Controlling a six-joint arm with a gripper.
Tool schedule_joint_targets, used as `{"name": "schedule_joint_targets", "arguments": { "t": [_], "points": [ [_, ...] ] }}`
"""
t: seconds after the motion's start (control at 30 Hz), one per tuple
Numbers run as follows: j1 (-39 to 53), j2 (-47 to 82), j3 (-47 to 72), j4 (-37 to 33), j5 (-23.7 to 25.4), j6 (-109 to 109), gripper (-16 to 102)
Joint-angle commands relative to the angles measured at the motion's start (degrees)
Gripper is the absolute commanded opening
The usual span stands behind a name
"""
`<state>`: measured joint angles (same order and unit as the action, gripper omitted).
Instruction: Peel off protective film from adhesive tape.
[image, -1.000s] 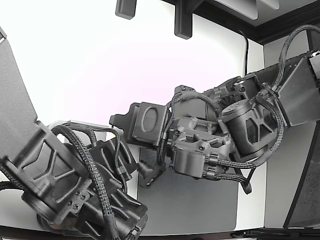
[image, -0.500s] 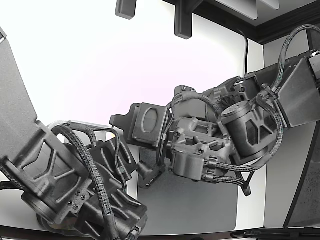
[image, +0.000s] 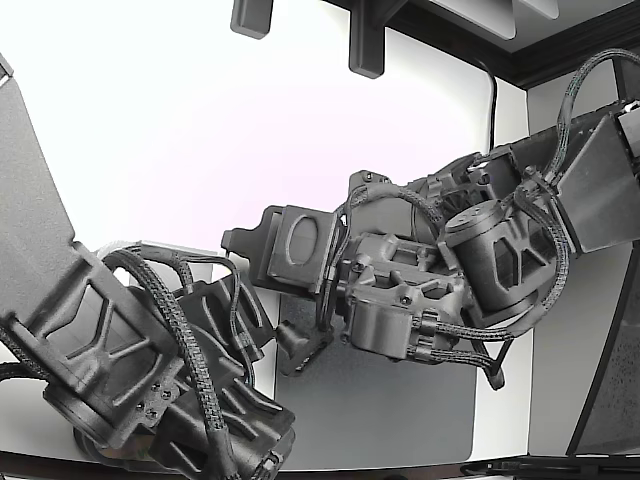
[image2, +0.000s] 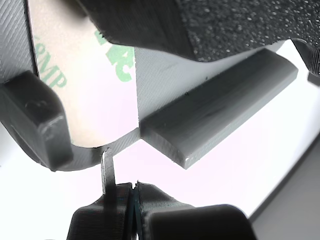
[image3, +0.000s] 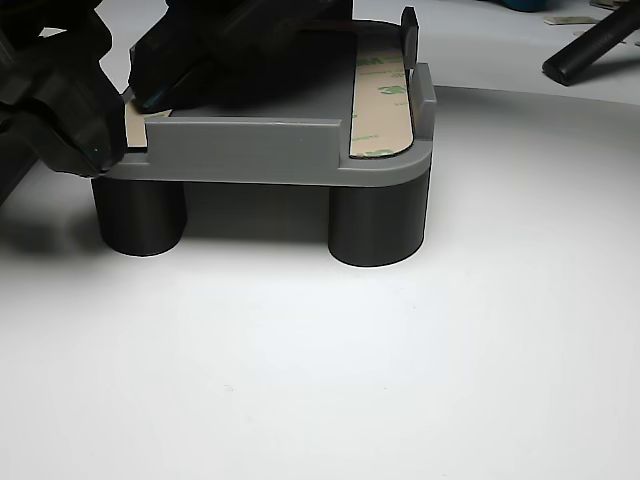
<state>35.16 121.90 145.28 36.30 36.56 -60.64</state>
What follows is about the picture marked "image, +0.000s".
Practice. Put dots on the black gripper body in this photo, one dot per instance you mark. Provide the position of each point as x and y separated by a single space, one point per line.
300 240

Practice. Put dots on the dark gray overhead block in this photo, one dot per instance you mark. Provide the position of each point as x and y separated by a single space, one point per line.
250 17

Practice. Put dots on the black overhead post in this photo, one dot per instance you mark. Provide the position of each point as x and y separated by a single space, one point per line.
366 45

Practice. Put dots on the small white panel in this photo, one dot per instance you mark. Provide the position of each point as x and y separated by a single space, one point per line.
542 7

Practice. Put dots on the large white panel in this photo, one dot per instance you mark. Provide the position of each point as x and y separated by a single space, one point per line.
480 15

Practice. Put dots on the dark gray printed robot arm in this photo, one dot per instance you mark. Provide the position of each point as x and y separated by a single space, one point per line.
495 260
35 200

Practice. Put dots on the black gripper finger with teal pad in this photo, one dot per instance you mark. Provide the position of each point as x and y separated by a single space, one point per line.
260 250

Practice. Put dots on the gray rubber mat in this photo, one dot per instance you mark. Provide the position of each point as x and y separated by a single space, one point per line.
375 415

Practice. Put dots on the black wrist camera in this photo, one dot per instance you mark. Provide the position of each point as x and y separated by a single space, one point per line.
300 350

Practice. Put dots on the black frame rail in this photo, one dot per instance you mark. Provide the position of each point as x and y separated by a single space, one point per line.
520 65

